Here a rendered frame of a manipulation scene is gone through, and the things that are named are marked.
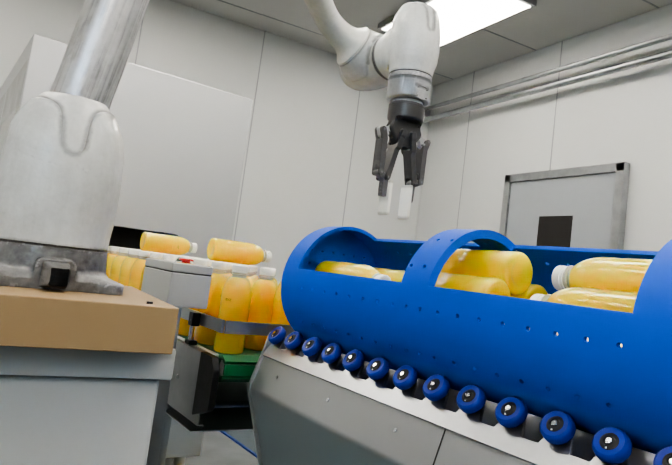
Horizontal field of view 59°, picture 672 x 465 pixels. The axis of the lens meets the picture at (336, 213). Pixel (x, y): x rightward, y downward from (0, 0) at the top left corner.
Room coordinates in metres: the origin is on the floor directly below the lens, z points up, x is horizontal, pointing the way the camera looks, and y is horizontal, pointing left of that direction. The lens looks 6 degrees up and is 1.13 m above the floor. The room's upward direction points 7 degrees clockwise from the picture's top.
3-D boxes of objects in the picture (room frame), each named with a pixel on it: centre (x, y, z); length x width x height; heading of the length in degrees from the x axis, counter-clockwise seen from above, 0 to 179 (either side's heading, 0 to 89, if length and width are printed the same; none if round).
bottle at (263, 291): (1.60, 0.16, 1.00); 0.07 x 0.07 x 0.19
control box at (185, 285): (1.48, 0.37, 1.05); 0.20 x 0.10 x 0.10; 34
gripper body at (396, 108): (1.20, -0.12, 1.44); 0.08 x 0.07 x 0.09; 124
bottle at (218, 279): (1.59, 0.29, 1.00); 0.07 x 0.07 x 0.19
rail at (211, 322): (2.09, 0.68, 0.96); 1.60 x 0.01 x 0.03; 34
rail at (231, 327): (1.54, 0.06, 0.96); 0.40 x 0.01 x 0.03; 124
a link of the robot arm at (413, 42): (1.21, -0.11, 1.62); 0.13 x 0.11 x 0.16; 30
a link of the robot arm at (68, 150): (0.87, 0.40, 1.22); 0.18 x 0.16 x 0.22; 30
